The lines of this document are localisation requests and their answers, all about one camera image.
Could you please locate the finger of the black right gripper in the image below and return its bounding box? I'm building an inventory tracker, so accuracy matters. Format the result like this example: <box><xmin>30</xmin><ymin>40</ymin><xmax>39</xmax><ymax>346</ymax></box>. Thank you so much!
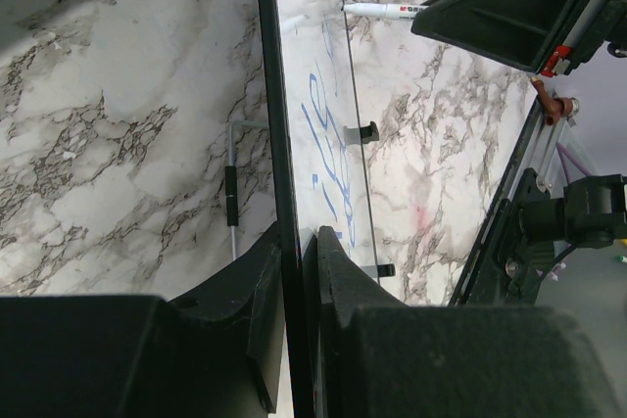
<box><xmin>410</xmin><ymin>0</ymin><xmax>584</xmax><ymax>72</ymax></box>

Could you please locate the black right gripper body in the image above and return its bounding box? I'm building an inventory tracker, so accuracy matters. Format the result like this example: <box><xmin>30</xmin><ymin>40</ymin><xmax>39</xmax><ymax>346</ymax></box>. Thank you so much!
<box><xmin>541</xmin><ymin>0</ymin><xmax>626</xmax><ymax>77</ymax></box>

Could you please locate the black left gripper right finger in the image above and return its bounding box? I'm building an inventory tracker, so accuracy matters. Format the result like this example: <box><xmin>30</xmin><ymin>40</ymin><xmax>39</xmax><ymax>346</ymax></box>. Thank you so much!
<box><xmin>316</xmin><ymin>226</ymin><xmax>622</xmax><ymax>417</ymax></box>

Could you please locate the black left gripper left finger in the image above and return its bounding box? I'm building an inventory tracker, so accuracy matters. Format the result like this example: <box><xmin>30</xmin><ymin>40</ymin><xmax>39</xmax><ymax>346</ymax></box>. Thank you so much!
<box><xmin>1</xmin><ymin>227</ymin><xmax>284</xmax><ymax>417</ymax></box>

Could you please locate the white marker pen blue cap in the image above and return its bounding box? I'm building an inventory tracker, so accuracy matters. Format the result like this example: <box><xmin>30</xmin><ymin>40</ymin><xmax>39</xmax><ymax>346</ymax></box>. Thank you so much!
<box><xmin>342</xmin><ymin>3</ymin><xmax>426</xmax><ymax>21</ymax></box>

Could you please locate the white whiteboard with black rim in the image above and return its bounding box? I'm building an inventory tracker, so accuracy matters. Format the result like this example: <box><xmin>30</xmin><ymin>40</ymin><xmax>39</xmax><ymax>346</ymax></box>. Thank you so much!
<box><xmin>259</xmin><ymin>0</ymin><xmax>378</xmax><ymax>417</ymax></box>

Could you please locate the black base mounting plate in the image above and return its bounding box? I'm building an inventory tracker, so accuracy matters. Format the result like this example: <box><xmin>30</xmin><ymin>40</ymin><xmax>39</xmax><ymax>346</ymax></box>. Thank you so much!
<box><xmin>449</xmin><ymin>167</ymin><xmax>546</xmax><ymax>306</ymax></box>

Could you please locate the aluminium frame rail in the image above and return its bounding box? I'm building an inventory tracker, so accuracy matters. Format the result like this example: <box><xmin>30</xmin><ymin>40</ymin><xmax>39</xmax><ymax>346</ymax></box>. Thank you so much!
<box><xmin>502</xmin><ymin>99</ymin><xmax>594</xmax><ymax>200</ymax></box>

